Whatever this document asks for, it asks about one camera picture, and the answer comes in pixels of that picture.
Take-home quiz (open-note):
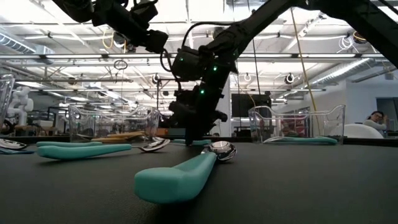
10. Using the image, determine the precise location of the person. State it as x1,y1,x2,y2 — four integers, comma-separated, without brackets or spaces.
363,110,389,131

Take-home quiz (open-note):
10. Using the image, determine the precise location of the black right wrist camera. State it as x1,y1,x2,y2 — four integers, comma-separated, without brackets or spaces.
170,46,206,82

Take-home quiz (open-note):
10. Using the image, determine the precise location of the dark table mat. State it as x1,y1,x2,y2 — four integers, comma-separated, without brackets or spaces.
0,141,398,224

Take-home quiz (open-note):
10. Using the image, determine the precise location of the clear plastic bin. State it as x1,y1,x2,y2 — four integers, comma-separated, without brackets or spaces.
248,105,346,144
0,73,16,134
68,105,161,143

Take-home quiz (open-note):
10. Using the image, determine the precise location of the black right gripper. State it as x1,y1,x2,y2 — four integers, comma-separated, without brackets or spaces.
169,85,228,146

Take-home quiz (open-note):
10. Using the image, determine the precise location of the dark blue door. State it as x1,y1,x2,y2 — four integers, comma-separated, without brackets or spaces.
376,98,398,138

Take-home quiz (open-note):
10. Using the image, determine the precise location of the ceiling reel with yellow cable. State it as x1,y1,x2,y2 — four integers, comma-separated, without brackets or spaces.
353,30,368,44

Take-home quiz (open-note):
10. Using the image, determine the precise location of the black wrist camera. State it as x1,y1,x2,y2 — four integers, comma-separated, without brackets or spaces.
129,0,159,23
170,46,206,82

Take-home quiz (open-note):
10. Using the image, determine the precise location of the white building pillar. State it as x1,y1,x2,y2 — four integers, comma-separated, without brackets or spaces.
217,74,231,138

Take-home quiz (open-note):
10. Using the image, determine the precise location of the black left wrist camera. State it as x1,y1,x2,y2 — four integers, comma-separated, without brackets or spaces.
129,0,159,23

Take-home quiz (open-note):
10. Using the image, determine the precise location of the yellow cable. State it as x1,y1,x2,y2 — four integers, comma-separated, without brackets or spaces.
290,7,318,112

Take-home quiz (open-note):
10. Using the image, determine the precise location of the red cart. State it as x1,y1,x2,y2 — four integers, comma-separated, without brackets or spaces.
279,116,310,138

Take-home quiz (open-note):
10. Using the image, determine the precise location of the white robot figure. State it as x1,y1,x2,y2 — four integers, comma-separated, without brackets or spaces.
9,86,34,126

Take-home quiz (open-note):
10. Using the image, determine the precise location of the ceiling light bar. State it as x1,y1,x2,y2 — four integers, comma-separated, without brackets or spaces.
0,53,386,60

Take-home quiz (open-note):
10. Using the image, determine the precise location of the silver ceiling air duct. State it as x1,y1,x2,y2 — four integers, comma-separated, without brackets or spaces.
313,57,383,86
0,30,55,56

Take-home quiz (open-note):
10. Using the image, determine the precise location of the black monitor screen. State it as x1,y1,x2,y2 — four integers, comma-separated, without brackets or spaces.
231,93,272,118

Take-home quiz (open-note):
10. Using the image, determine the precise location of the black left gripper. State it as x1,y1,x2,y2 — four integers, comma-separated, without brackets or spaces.
102,6,169,54

